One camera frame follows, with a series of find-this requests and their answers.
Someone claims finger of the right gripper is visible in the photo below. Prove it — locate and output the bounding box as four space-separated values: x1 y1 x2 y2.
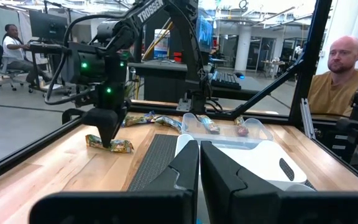
81 107 120 149
116 98 130 128

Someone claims black computer monitor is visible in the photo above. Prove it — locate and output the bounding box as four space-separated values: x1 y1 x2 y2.
29 9 69 44

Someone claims white blue container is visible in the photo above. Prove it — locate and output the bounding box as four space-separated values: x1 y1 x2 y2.
153 29 171 60

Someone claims green orange granola bar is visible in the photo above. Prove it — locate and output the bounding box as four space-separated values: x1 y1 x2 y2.
234 116 250 138

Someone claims dark grey desk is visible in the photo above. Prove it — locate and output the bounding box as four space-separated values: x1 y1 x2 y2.
127 60 198 103

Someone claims silver aluminium strip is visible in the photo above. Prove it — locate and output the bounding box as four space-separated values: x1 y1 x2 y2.
299 98 317 140

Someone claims silver bracket plate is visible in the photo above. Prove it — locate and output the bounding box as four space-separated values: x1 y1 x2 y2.
176 98 193 113

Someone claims clear plastic bin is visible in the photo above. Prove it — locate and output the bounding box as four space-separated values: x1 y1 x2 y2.
181 112 275 150

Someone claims black frame hook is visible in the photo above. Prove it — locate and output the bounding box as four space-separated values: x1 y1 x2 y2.
62 108 86 125

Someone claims white plastic bin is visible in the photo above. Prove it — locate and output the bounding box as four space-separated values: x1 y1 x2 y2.
173 133 309 192

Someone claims black pole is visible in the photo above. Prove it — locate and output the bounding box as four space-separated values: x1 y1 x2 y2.
134 27 145 63

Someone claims orange cream granola bar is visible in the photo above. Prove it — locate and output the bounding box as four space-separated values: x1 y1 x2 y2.
197 114 221 135

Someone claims white round column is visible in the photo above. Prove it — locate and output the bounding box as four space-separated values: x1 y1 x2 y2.
234 24 252 72

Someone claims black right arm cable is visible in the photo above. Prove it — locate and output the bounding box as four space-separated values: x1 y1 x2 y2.
44 14 105 106

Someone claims yellow cable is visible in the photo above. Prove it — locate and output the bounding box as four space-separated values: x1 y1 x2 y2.
141 21 174 62

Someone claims light blue granola bar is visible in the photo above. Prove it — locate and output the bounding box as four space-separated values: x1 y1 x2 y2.
154 115 183 134

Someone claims grey office chair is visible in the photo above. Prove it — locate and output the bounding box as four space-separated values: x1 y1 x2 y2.
0 60 26 93

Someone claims dark woven placemat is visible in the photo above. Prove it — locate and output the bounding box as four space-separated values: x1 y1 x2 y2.
127 133 180 192

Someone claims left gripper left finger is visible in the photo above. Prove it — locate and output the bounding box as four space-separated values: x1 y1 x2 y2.
29 139 200 224

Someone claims black aluminium table frame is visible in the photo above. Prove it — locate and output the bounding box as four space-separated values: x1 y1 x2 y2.
0 0 358 190

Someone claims dark keyboard desk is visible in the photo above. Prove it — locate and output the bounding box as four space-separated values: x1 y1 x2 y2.
211 76 272 101

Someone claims backlit rainbow keyboard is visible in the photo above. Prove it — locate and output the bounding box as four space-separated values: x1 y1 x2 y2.
211 70 242 91

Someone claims green silver granola bar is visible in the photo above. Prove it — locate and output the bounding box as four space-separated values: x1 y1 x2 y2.
85 133 135 154

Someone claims purple green granola bar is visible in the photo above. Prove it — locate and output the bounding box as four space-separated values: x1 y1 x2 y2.
121 111 157 128

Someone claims black office desk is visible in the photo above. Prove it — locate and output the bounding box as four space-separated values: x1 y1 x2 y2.
26 42 74 95

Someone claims person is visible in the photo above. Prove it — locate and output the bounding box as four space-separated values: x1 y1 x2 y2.
307 34 358 117
1 24 54 85

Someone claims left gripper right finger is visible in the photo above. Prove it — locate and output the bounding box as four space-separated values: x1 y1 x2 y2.
200 141 358 224

